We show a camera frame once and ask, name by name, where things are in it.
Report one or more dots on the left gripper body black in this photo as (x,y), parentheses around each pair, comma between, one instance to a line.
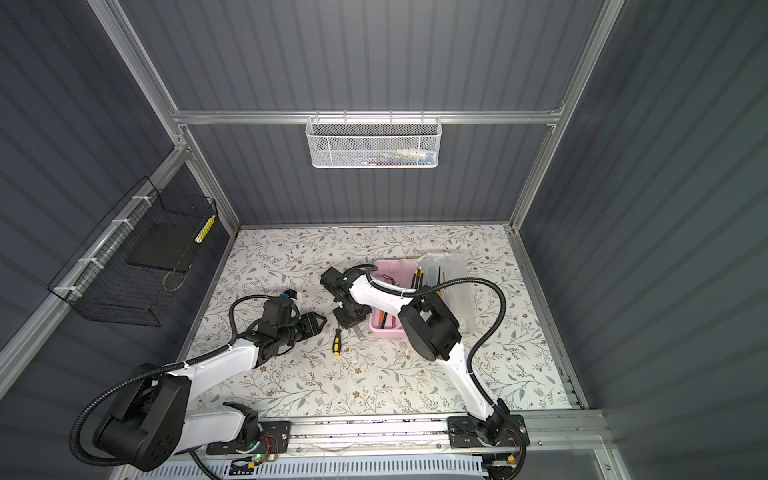
(288,335)

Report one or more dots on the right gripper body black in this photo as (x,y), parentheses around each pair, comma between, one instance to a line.
(348,318)

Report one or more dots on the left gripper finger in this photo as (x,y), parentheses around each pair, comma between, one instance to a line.
(311,330)
(313,318)

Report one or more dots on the small yellow black screwdriver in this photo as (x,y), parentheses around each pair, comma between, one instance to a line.
(337,342)

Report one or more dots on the yellow black utility knife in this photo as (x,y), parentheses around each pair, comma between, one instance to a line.
(417,279)

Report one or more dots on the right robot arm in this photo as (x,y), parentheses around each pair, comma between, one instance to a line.
(432,330)

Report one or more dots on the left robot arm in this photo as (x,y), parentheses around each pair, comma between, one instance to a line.
(151,419)

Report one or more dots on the yellow marker in black basket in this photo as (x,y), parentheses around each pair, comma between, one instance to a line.
(205,229)

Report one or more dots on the black plate in basket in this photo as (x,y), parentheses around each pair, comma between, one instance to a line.
(169,248)

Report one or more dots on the markers in white basket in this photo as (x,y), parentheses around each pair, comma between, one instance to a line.
(402,157)

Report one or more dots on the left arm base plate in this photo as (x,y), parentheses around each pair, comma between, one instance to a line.
(274,437)

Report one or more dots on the aluminium front rail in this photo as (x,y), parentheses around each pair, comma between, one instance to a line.
(416,433)

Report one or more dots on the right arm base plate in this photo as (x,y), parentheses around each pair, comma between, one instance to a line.
(469,432)

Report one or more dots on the black wire basket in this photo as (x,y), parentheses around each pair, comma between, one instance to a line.
(133,271)

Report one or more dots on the white wire mesh basket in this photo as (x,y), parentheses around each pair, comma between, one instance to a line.
(340,145)

